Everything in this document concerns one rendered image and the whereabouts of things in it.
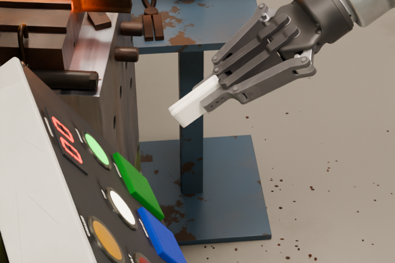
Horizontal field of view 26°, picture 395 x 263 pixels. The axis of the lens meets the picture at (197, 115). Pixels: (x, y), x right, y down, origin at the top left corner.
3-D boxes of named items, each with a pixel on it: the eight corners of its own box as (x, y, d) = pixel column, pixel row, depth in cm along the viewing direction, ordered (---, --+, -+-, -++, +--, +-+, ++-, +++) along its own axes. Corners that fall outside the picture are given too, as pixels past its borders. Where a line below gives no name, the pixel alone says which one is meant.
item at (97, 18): (87, 17, 152) (86, 11, 151) (103, 13, 153) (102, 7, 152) (95, 30, 149) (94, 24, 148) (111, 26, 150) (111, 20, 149)
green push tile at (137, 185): (146, 178, 114) (116, 150, 109) (165, 218, 108) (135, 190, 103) (135, 185, 114) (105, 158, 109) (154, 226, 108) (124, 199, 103)
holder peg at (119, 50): (139, 56, 153) (138, 44, 152) (137, 65, 151) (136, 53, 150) (117, 55, 154) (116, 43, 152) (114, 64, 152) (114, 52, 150)
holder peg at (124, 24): (144, 30, 159) (143, 19, 157) (142, 39, 157) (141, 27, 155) (122, 30, 159) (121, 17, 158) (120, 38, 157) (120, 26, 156)
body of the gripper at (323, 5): (366, 39, 101) (301, 85, 102) (332, 1, 107) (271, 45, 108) (344, -1, 95) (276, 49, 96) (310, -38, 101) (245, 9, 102)
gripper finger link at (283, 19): (289, 17, 100) (284, 11, 101) (211, 72, 102) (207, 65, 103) (302, 37, 103) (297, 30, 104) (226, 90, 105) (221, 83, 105)
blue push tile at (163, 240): (172, 232, 107) (142, 205, 102) (194, 277, 101) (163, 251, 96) (161, 240, 107) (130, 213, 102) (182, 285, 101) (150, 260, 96)
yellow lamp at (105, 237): (126, 238, 85) (124, 208, 82) (120, 275, 81) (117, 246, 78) (95, 236, 85) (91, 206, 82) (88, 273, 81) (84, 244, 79)
